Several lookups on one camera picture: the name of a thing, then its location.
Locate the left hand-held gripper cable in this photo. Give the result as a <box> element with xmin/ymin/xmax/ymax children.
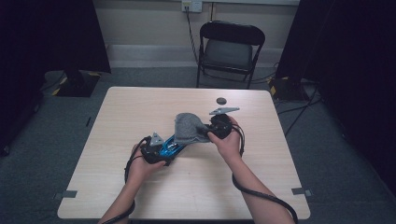
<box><xmin>101</xmin><ymin>135</ymin><xmax>151</xmax><ymax>224</ymax></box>

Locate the grey tape strip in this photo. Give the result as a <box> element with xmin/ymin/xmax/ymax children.
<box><xmin>290</xmin><ymin>187</ymin><xmax>313</xmax><ymax>198</ymax></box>
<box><xmin>53</xmin><ymin>189</ymin><xmax>78</xmax><ymax>201</ymax></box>

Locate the grey cloth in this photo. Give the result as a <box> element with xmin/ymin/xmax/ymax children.
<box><xmin>173</xmin><ymin>112</ymin><xmax>213</xmax><ymax>146</ymax></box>

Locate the black curtain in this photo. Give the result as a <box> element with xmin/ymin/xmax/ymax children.
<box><xmin>275</xmin><ymin>0</ymin><xmax>396</xmax><ymax>197</ymax></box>
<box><xmin>0</xmin><ymin>0</ymin><xmax>112</xmax><ymax>157</ymax></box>

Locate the black outlet cable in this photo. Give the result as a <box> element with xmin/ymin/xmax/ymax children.
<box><xmin>185</xmin><ymin>7</ymin><xmax>201</xmax><ymax>64</ymax></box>

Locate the person's right hand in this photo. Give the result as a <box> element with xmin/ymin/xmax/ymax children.
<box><xmin>207</xmin><ymin>116</ymin><xmax>245</xmax><ymax>162</ymax></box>

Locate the right hand-held gripper cable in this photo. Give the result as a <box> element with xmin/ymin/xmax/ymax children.
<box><xmin>232</xmin><ymin>124</ymin><xmax>299</xmax><ymax>224</ymax></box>

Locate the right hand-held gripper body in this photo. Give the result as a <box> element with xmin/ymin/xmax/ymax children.
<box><xmin>208</xmin><ymin>107</ymin><xmax>241</xmax><ymax>140</ymax></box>

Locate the white wall outlet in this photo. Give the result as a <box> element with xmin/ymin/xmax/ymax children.
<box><xmin>181</xmin><ymin>0</ymin><xmax>204</xmax><ymax>13</ymax></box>

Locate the black stand base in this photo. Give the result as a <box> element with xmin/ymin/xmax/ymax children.
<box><xmin>269</xmin><ymin>76</ymin><xmax>311</xmax><ymax>102</ymax></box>
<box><xmin>55</xmin><ymin>69</ymin><xmax>101</xmax><ymax>98</ymax></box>

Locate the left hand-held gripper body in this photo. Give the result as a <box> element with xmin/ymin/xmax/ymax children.
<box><xmin>141</xmin><ymin>133</ymin><xmax>167</xmax><ymax>165</ymax></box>

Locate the black floor cable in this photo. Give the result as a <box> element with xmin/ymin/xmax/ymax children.
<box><xmin>284</xmin><ymin>88</ymin><xmax>321</xmax><ymax>138</ymax></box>

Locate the black folding chair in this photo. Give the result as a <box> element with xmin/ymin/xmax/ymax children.
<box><xmin>195</xmin><ymin>20</ymin><xmax>266</xmax><ymax>91</ymax></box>

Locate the person's left hand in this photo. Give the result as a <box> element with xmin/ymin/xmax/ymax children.
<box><xmin>125</xmin><ymin>144</ymin><xmax>167</xmax><ymax>188</ymax></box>

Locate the blue toy car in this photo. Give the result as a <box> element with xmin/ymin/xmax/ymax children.
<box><xmin>159</xmin><ymin>133</ymin><xmax>189</xmax><ymax>159</ymax></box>

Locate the hand-held gripper cable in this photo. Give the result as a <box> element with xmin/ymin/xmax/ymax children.
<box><xmin>232</xmin><ymin>124</ymin><xmax>299</xmax><ymax>224</ymax></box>
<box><xmin>101</xmin><ymin>135</ymin><xmax>151</xmax><ymax>224</ymax></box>

